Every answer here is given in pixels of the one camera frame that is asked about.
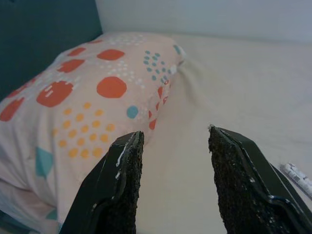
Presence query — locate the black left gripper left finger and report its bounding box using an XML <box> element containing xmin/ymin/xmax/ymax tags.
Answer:
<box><xmin>60</xmin><ymin>131</ymin><xmax>145</xmax><ymax>234</ymax></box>

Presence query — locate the small white wrapper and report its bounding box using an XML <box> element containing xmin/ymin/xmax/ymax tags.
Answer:
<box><xmin>280</xmin><ymin>162</ymin><xmax>312</xmax><ymax>195</ymax></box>

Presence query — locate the pink pillow with orange dots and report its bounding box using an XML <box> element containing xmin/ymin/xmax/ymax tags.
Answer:
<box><xmin>0</xmin><ymin>33</ymin><xmax>188</xmax><ymax>229</ymax></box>

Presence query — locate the cream sheeted mattress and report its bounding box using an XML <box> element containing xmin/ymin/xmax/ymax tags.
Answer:
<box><xmin>135</xmin><ymin>34</ymin><xmax>312</xmax><ymax>234</ymax></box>

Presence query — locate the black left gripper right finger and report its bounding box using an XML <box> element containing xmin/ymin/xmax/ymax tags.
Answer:
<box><xmin>208</xmin><ymin>126</ymin><xmax>312</xmax><ymax>234</ymax></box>

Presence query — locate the grey upholstered headboard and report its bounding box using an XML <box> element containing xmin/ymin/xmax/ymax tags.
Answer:
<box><xmin>0</xmin><ymin>0</ymin><xmax>103</xmax><ymax>102</ymax></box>

